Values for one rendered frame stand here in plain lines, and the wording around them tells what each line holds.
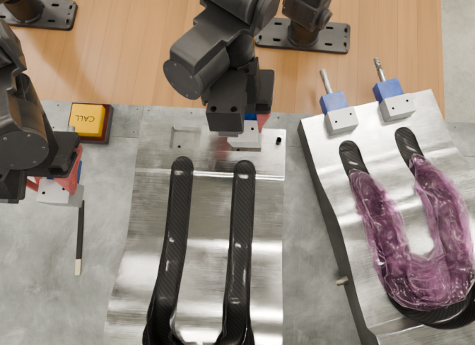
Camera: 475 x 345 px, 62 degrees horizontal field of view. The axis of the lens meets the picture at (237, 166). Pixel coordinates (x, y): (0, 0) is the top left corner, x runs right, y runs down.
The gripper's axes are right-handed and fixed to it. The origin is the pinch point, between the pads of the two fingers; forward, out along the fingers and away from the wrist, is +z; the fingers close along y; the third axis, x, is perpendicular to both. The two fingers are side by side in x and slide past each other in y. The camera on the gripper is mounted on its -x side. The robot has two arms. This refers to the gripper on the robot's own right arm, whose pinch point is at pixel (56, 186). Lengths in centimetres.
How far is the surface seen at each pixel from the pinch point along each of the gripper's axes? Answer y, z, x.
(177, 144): 16.9, 2.6, 13.3
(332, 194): 44.8, 4.9, 5.5
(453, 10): 120, 35, 138
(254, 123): 30.4, -6.4, 10.2
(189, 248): 21.0, 8.7, -4.5
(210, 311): 25.3, 9.0, -14.6
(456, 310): 65, 13, -10
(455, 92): 118, 53, 102
